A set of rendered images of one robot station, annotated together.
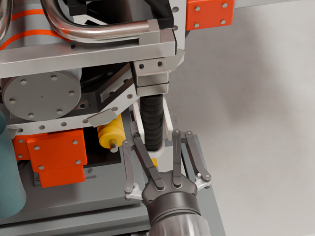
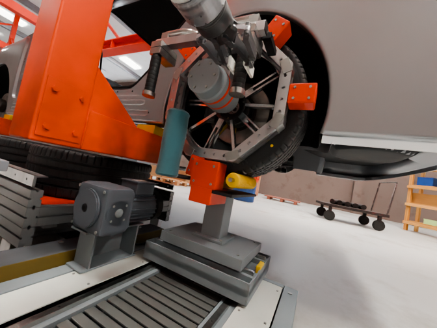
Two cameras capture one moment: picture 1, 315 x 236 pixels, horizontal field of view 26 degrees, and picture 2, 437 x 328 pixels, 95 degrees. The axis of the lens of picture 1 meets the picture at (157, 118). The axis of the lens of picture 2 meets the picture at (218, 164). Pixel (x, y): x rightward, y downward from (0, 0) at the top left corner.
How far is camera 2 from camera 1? 1.23 m
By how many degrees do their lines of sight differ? 62
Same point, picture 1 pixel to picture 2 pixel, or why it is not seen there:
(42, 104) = (201, 80)
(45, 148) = (199, 166)
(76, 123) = (219, 155)
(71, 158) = (208, 179)
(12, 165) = (177, 137)
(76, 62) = not seen: hidden behind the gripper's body
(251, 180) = not seen: outside the picture
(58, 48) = not seen: hidden behind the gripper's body
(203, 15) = (297, 92)
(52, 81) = (209, 66)
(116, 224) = (214, 276)
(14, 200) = (168, 163)
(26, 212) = (177, 236)
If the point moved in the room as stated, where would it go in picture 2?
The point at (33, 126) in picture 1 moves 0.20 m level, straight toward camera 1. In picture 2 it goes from (201, 150) to (175, 139)
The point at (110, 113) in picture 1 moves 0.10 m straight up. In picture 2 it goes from (236, 152) to (240, 126)
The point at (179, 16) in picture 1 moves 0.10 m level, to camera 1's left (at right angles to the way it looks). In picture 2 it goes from (285, 91) to (259, 94)
